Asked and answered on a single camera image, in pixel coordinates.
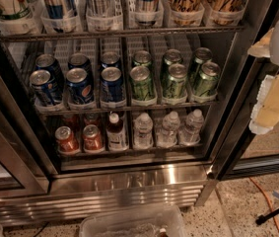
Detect fridge sliding glass door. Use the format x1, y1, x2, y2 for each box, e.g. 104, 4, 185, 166
210, 0, 279, 180

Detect gold tall can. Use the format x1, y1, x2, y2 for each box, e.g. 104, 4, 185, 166
168, 0, 201, 26
202, 0, 245, 27

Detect blue pepsi can back middle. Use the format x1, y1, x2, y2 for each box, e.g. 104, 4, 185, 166
68, 52, 93, 75

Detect gold tall can right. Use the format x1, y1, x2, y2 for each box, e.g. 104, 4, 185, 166
202, 0, 245, 27

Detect black tripod leg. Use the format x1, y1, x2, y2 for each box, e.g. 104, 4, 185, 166
255, 208, 279, 225

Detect green soda can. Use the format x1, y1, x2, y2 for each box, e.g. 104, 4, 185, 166
163, 63, 187, 99
160, 49, 183, 80
130, 66, 155, 101
192, 61, 221, 97
189, 47, 213, 83
132, 50, 152, 69

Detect red coke can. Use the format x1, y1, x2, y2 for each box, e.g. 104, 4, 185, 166
84, 113, 101, 127
83, 124, 104, 152
55, 126, 80, 155
62, 114, 80, 132

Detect green soda can front middle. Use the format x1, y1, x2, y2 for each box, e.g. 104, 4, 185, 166
163, 63, 187, 99

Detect green soda can front left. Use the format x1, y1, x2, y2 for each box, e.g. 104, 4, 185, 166
130, 66, 155, 101

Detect clear water bottle middle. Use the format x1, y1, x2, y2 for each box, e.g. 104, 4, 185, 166
157, 111, 180, 148

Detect brown tea bottle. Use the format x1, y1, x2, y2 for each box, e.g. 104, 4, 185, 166
106, 113, 128, 151

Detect clear water bottle left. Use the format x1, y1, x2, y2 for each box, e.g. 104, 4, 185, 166
134, 113, 153, 149

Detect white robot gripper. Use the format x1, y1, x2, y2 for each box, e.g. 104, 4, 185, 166
247, 20, 279, 135

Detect clear water bottle right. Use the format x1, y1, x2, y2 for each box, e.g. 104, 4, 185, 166
178, 109, 204, 146

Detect blue pepsi can front right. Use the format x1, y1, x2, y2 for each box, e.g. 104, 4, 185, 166
101, 67, 124, 103

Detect green soda can back right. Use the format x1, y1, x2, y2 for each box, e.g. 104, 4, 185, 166
189, 47, 213, 83

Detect green soda can back middle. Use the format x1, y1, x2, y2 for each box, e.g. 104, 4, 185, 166
160, 49, 183, 80

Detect green soda can front right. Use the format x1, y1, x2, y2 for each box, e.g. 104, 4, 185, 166
192, 61, 221, 97

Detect green soda can back left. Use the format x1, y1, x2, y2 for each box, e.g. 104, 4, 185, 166
132, 50, 152, 69

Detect orange extension cable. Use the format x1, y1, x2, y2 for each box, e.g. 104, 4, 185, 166
248, 177, 279, 237

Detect blue pepsi can back right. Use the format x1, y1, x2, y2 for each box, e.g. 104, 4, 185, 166
101, 51, 121, 70

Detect blue pepsi can front left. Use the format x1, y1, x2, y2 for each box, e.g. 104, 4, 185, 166
30, 69, 62, 107

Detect blue pepsi can back left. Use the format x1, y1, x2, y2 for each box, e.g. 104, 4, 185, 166
35, 54, 65, 89

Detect stainless steel fridge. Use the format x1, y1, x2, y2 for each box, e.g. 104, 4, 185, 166
0, 0, 279, 226

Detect blue pepsi can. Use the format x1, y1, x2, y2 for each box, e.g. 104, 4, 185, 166
66, 68, 94, 105
101, 67, 124, 103
68, 52, 93, 75
30, 69, 62, 107
101, 51, 121, 70
35, 54, 65, 89

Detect clear plastic bin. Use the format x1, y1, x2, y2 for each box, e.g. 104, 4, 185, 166
79, 204, 187, 237

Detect gold tall can left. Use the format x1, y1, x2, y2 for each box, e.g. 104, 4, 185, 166
168, 0, 201, 26

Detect clear water bottle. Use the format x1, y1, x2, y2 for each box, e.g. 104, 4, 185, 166
134, 113, 153, 149
178, 109, 204, 146
157, 111, 180, 148

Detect blue pepsi can front middle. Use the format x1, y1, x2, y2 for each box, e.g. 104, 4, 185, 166
66, 68, 94, 105

